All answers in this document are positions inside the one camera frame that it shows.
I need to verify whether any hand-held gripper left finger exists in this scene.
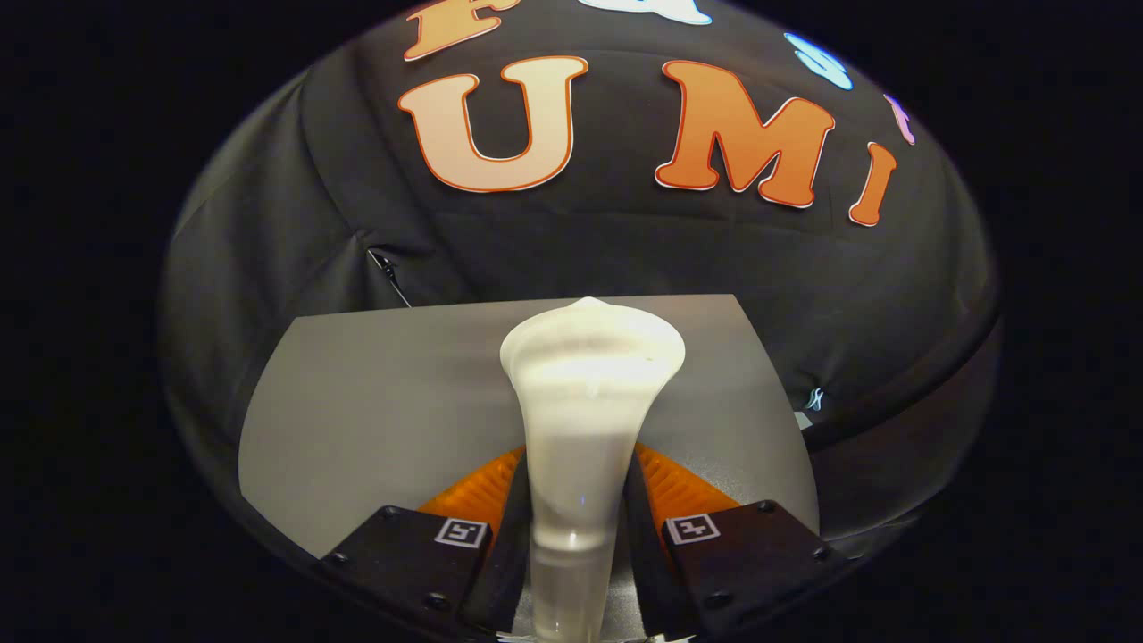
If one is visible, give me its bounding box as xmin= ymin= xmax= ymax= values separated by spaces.
xmin=317 ymin=447 xmax=532 ymax=639

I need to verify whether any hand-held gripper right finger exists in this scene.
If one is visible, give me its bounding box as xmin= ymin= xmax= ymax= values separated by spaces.
xmin=625 ymin=442 xmax=849 ymax=639

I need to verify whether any white garment steamer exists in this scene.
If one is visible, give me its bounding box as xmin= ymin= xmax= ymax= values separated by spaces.
xmin=499 ymin=296 xmax=687 ymax=643

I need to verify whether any grey cabinet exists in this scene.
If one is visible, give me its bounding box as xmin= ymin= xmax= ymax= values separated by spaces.
xmin=238 ymin=293 xmax=821 ymax=559

